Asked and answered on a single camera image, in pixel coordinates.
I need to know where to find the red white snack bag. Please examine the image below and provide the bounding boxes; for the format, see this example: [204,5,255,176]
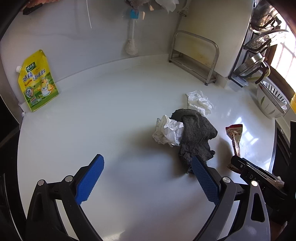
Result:
[225,124,243,157]

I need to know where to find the black kitchen sink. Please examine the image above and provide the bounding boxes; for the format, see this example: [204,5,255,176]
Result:
[269,121,291,182]

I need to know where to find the dark grey cloth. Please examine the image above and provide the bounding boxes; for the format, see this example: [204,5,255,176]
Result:
[171,108,218,173]

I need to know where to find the crumpled white paper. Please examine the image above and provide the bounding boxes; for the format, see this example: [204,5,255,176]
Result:
[152,115,184,147]

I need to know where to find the white leaf pattern bowl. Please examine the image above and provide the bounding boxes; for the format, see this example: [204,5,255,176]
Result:
[256,81,288,118]

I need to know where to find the yellow oil bottle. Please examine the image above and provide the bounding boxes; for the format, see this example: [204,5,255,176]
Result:
[290,93,296,111]

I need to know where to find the crumpled white plastic wrap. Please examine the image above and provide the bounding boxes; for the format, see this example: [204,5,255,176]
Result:
[186,90,213,116]

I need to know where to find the yellow green seasoning pouch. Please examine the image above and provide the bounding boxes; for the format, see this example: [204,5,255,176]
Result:
[16,50,59,112]

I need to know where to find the black dish rack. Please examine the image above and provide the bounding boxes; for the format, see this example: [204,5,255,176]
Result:
[228,1,289,87]

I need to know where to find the metal cutting board rack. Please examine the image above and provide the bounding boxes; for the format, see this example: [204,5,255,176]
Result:
[168,30,219,85]

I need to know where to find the white bottle brush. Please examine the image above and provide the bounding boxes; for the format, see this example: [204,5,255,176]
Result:
[125,9,139,56]

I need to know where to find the white cutting board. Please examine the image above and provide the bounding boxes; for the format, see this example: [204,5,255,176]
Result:
[178,0,253,77]

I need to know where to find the white hanging cloth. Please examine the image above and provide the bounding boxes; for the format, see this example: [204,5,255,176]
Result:
[156,0,179,14]

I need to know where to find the purple hanging rag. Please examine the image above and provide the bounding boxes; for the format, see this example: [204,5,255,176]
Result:
[125,0,150,10]

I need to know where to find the pink hanging rag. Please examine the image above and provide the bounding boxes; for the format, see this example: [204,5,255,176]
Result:
[21,0,58,11]

